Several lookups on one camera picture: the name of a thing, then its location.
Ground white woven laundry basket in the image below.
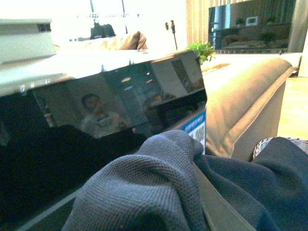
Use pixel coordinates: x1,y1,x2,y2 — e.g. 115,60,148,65
253,137,308,159

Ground white appliance at left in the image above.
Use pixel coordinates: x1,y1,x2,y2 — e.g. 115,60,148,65
0,18,55,64

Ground green potted plant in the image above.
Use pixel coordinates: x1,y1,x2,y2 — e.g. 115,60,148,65
185,40,216,65

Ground flat screen television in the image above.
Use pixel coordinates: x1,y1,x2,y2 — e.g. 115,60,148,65
208,0,296,53

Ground blue energy label sticker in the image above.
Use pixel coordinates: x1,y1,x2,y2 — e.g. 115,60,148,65
181,111,206,154

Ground dark navy clothes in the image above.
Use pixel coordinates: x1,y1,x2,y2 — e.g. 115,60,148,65
194,137,308,231

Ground metal clothes drying rack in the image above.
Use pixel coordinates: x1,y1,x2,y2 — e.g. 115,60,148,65
69,0,141,41

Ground black t-shirt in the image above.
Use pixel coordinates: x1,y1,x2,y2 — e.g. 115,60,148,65
90,23,116,39

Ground grey knit garment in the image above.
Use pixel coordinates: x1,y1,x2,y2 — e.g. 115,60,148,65
63,130,207,231

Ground stick vacuum cleaner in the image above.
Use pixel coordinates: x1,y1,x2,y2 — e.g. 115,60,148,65
165,20,178,50

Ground tan leather sofa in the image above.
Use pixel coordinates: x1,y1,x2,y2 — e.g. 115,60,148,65
203,55,299,161

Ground brown leather cushion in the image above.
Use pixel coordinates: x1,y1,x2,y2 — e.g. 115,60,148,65
118,31,148,50

